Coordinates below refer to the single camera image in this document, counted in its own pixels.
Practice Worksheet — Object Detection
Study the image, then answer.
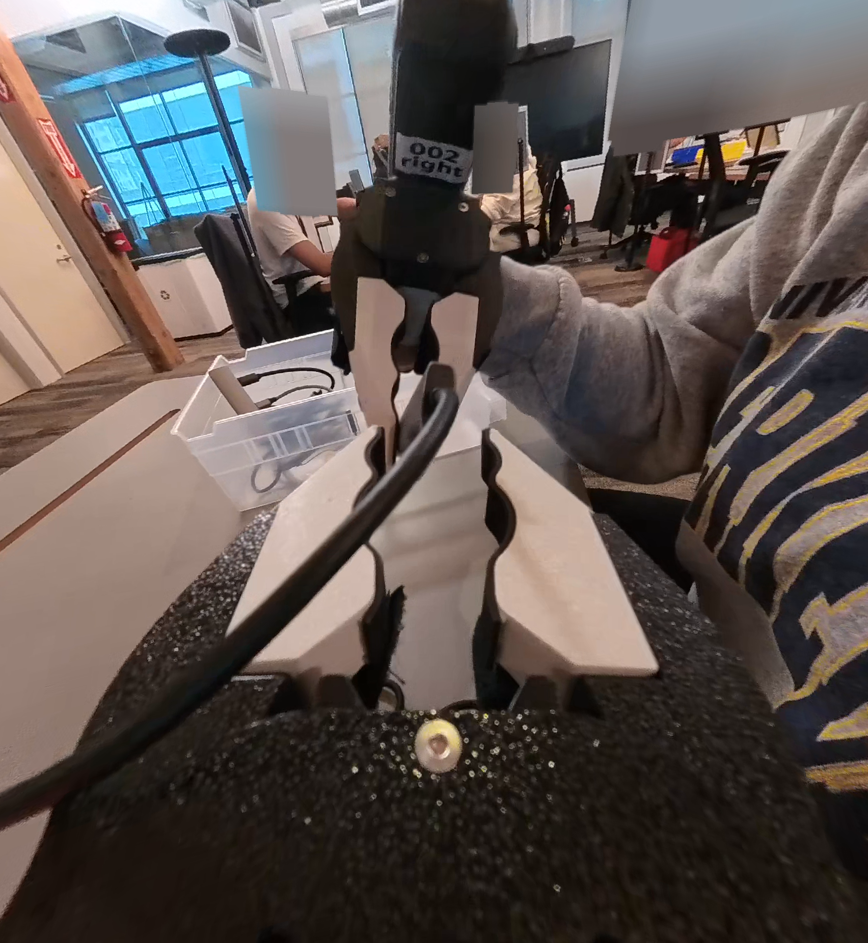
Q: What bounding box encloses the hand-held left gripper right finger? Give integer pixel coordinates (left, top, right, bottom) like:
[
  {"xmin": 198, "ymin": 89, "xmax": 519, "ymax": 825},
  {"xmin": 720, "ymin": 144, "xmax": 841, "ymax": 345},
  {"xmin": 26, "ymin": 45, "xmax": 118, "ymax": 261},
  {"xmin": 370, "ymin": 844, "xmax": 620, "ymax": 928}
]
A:
[{"xmin": 480, "ymin": 429, "xmax": 661, "ymax": 706}]

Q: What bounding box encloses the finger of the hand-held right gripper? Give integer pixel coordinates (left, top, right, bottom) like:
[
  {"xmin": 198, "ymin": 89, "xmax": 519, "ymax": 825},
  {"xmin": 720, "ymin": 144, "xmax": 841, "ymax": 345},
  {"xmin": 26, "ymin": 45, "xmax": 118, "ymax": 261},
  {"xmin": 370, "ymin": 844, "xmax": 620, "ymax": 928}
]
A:
[
  {"xmin": 433, "ymin": 292, "xmax": 481, "ymax": 402},
  {"xmin": 356, "ymin": 277, "xmax": 407, "ymax": 459}
]

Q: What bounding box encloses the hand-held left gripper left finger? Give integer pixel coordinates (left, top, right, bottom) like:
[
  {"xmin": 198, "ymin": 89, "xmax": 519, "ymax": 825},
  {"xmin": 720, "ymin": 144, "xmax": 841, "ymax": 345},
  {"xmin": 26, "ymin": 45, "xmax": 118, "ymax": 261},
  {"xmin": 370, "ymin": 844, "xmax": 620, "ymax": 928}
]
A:
[{"xmin": 225, "ymin": 427, "xmax": 391, "ymax": 691}]

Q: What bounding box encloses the black hub cable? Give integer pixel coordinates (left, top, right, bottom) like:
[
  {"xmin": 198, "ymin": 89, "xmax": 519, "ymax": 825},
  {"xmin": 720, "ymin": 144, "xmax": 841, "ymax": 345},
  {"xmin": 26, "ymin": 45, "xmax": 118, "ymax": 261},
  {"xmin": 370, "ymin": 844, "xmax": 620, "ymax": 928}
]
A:
[{"xmin": 0, "ymin": 363, "xmax": 462, "ymax": 846}]

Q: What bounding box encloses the clear plastic bin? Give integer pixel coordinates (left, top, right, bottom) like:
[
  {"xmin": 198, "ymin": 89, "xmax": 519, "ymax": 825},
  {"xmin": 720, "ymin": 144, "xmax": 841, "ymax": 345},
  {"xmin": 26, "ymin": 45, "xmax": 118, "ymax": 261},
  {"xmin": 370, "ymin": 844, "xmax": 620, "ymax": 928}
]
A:
[{"xmin": 171, "ymin": 328, "xmax": 510, "ymax": 514}]

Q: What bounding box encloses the person's right forearm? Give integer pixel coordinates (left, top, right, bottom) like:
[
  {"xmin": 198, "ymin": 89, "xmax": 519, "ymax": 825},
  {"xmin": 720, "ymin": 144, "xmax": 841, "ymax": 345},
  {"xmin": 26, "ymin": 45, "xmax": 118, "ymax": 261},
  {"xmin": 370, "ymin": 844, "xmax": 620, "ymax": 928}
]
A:
[{"xmin": 478, "ymin": 92, "xmax": 868, "ymax": 487}]

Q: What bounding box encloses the office chair with dark jacket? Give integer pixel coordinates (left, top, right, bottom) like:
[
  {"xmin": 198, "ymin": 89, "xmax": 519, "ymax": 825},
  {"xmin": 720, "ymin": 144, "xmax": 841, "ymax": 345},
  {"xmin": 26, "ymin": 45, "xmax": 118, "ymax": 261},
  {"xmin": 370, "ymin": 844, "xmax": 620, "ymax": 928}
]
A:
[{"xmin": 193, "ymin": 212, "xmax": 291, "ymax": 349}]

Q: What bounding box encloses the pale cylindrical adapter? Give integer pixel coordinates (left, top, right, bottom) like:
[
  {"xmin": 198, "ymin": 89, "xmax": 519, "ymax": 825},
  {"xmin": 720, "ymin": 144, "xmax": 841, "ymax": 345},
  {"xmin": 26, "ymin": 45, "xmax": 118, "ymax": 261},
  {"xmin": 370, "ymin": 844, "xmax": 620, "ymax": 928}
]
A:
[{"xmin": 208, "ymin": 366, "xmax": 260, "ymax": 415}]

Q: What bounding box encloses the white recycling bin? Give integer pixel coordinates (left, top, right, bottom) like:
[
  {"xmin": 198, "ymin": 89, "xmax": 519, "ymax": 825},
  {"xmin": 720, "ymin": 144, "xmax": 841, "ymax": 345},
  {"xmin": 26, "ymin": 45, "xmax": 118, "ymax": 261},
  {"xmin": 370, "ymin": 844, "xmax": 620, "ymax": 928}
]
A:
[{"xmin": 134, "ymin": 249, "xmax": 234, "ymax": 341}]

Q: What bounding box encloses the red bag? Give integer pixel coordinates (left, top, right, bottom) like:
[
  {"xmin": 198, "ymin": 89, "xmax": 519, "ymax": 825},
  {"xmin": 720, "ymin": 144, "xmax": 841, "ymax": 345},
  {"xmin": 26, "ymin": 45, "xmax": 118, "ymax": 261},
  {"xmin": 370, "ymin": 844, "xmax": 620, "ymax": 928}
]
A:
[{"xmin": 646, "ymin": 226, "xmax": 702, "ymax": 275}]

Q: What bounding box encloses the wooden pillar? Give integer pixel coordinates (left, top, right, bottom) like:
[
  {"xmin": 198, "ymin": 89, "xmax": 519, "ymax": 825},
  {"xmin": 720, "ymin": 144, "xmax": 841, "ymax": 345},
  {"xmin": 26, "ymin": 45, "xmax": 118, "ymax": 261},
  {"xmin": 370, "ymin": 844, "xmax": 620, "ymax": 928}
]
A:
[{"xmin": 0, "ymin": 0, "xmax": 185, "ymax": 374}]

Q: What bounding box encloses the person's grey printed sweatshirt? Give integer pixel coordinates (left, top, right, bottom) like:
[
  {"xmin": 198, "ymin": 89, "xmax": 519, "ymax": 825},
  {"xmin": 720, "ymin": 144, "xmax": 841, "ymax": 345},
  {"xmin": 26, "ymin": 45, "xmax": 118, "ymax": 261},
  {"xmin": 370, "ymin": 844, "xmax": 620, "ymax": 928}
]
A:
[{"xmin": 673, "ymin": 247, "xmax": 868, "ymax": 943}]

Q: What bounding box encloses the red fire extinguisher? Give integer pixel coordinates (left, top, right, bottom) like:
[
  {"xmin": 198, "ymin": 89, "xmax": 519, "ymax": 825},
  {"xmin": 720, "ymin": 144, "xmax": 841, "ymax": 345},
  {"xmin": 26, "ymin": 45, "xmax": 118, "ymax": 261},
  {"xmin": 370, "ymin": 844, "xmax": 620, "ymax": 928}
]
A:
[{"xmin": 82, "ymin": 186, "xmax": 135, "ymax": 255}]

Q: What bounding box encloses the black floor lamp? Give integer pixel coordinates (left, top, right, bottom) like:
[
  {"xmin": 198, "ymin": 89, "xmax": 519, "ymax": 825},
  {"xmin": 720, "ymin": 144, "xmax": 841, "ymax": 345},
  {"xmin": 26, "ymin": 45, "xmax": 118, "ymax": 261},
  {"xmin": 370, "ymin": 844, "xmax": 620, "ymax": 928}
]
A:
[{"xmin": 163, "ymin": 28, "xmax": 256, "ymax": 222}]

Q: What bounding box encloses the white door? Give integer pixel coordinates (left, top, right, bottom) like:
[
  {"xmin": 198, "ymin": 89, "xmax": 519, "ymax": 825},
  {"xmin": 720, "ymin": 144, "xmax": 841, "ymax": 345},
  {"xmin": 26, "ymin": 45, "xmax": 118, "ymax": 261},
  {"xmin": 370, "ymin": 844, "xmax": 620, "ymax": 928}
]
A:
[{"xmin": 0, "ymin": 70, "xmax": 129, "ymax": 388}]

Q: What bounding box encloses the black wall monitor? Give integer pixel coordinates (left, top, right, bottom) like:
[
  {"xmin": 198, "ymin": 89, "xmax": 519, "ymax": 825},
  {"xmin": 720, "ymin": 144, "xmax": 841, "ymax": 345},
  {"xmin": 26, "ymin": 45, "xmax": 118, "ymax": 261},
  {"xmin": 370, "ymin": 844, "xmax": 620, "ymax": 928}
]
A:
[{"xmin": 502, "ymin": 35, "xmax": 615, "ymax": 169}]

